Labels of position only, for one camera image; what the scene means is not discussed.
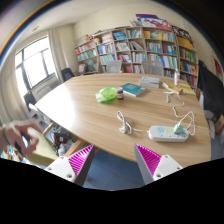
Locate large wooden bookshelf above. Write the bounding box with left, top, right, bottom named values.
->
left=75, top=26, right=198, bottom=90

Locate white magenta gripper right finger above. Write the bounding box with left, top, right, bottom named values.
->
left=134, top=144, right=182, bottom=184

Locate white power strip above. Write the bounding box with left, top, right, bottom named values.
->
left=149, top=126, right=189, bottom=142

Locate white spray bottle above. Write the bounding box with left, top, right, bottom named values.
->
left=174, top=69, right=180, bottom=87

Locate teal book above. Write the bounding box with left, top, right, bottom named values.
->
left=121, top=83, right=146, bottom=97

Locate white charger cable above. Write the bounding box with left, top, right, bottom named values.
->
left=162, top=89, right=197, bottom=136

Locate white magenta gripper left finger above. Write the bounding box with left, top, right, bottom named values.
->
left=46, top=145, right=95, bottom=186

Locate beige curtain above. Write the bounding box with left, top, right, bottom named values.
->
left=48, top=29, right=67, bottom=83

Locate white power strip cord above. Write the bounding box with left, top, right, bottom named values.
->
left=116, top=110, right=150, bottom=135

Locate green plastic bag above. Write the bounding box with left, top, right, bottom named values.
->
left=96, top=87, right=117, bottom=103

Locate yellow paper sheet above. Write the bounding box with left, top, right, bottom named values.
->
left=162, top=82, right=195, bottom=95

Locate grey office chair right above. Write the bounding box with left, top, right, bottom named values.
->
left=142, top=61, right=164, bottom=76

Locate black chair at right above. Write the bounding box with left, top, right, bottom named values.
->
left=197, top=61, right=224, bottom=118

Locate green charger plug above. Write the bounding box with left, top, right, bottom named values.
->
left=173, top=124, right=183, bottom=134

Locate black chair by window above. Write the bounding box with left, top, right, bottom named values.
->
left=61, top=68, right=74, bottom=81

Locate grey office chair left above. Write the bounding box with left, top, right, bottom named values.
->
left=106, top=60, right=122, bottom=73

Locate grey office chair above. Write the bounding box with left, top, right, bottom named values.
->
left=142, top=61, right=164, bottom=76
left=106, top=60, right=122, bottom=73

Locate person's left hand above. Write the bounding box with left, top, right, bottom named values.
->
left=0, top=119, right=42, bottom=155

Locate window with dark frame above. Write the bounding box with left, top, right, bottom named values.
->
left=15, top=36, right=56, bottom=96

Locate grey box of tissues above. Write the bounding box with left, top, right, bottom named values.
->
left=139, top=76, right=160, bottom=88

